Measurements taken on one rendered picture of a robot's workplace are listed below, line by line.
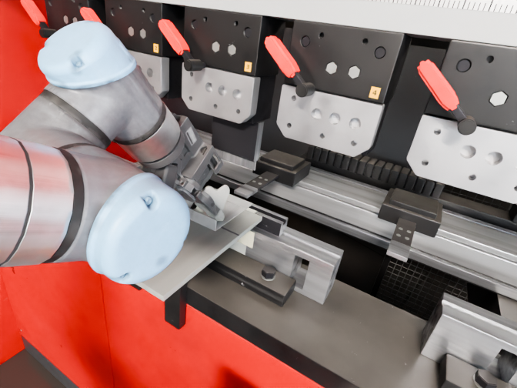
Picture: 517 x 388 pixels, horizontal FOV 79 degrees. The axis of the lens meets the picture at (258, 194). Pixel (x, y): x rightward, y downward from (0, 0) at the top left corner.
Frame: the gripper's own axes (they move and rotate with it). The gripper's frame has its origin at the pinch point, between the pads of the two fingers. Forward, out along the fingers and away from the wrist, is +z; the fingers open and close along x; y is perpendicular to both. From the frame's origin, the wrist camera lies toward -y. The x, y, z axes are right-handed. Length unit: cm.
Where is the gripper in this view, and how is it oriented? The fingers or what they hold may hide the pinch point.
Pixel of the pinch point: (204, 213)
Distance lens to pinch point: 59.5
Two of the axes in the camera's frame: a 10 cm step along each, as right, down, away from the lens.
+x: -8.6, -3.3, 4.0
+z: 2.3, 4.5, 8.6
